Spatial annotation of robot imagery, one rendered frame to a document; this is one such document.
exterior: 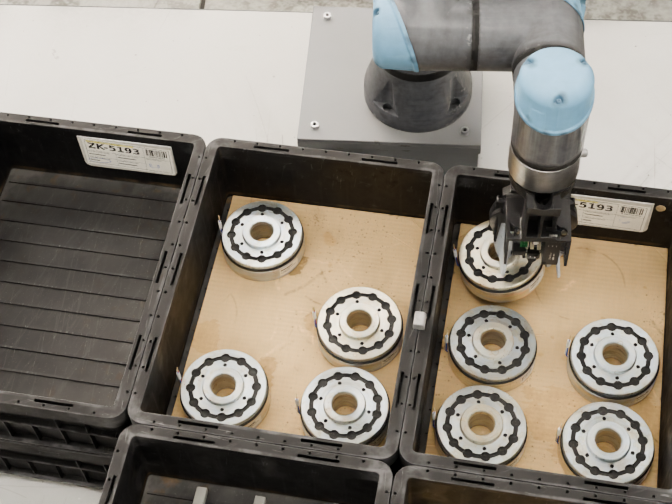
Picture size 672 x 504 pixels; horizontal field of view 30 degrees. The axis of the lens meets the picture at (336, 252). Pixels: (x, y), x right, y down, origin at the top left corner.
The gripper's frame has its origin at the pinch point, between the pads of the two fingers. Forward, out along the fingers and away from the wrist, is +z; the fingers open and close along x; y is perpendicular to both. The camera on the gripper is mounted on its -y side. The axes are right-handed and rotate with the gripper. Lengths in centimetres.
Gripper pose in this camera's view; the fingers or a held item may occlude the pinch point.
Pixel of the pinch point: (527, 253)
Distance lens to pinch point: 153.5
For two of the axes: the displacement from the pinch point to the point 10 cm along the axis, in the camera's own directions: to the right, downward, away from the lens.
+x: 10.0, 0.3, -0.8
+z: 0.5, 5.4, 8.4
